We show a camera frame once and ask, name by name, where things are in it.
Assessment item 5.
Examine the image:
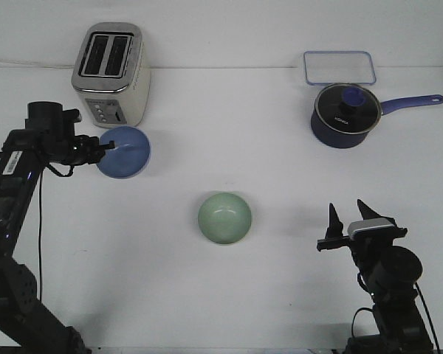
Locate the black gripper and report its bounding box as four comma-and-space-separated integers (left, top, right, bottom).
25, 101, 115, 166
317, 199, 408, 274

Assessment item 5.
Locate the blue bowl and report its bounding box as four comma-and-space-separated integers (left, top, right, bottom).
97, 126, 151, 179

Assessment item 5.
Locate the green bowl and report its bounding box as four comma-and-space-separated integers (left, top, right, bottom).
197, 192, 253, 245

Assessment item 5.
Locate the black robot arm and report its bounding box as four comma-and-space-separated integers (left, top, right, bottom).
0, 101, 114, 353
317, 200, 441, 353

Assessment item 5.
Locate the silver cream two-slot toaster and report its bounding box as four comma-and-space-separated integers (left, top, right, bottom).
71, 22, 151, 128

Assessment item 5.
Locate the glass pot lid blue knob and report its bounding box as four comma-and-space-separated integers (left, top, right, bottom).
315, 83, 381, 134

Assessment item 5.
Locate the clear blue-rimmed container lid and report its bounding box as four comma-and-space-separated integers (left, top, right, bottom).
303, 51, 377, 86

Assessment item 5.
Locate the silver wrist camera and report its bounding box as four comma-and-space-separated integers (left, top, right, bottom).
347, 217, 395, 240

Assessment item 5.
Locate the blue saucepan with handle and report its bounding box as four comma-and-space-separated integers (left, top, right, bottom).
311, 94, 443, 149

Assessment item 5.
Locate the white toaster power cord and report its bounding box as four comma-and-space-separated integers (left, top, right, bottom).
0, 56, 78, 70

